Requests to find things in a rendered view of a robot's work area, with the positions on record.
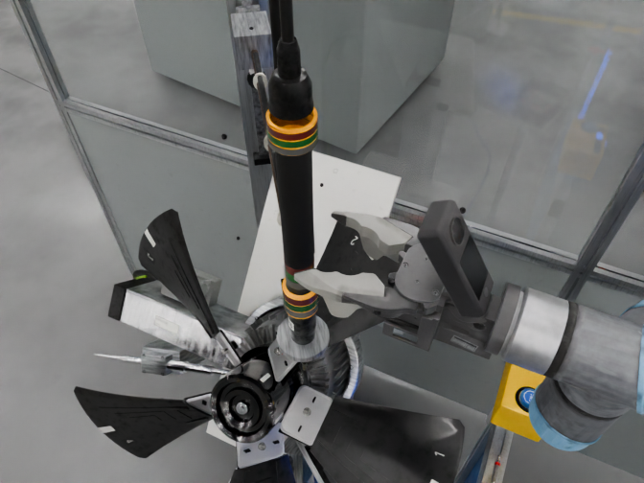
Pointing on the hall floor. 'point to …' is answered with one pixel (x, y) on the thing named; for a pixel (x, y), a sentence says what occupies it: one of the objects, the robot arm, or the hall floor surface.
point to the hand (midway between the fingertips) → (322, 241)
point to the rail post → (473, 455)
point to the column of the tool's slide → (260, 175)
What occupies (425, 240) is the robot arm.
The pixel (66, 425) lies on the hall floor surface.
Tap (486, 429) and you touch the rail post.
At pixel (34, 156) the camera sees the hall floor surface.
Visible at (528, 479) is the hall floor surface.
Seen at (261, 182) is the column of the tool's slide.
